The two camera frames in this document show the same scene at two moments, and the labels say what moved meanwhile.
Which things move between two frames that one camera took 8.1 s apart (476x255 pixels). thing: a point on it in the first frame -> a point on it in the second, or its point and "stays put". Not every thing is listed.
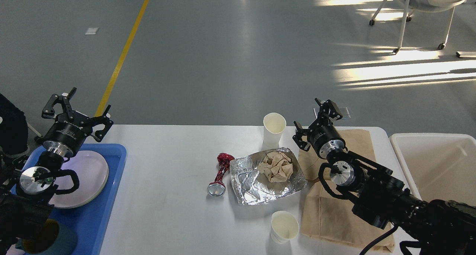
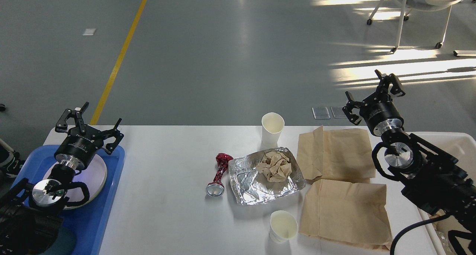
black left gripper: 67,137 -> 78,145
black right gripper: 324,139 -> 380,115
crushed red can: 217,188 stays put
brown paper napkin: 277,166 stays put
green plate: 93,172 stays put
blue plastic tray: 90,220 stays put
